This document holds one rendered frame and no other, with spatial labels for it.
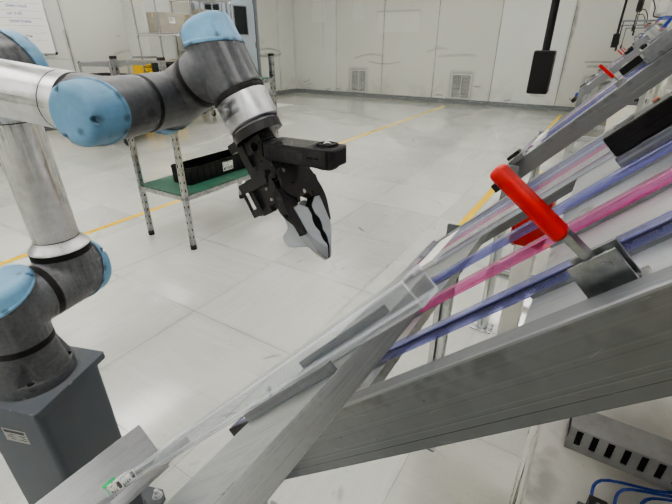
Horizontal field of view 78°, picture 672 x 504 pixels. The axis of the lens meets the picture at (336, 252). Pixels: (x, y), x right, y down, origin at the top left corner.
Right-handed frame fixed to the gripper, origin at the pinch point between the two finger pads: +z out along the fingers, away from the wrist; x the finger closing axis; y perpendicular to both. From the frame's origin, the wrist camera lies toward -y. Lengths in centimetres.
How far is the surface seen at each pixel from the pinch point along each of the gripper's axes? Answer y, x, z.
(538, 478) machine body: -14.5, -2.5, 41.8
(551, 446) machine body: -15.2, -9.2, 42.2
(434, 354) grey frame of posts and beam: 25, -50, 49
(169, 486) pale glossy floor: 92, 5, 50
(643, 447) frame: -27, -11, 44
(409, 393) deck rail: -19.3, 21.0, 9.6
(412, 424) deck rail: -18.2, 21.0, 12.7
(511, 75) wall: 139, -860, -46
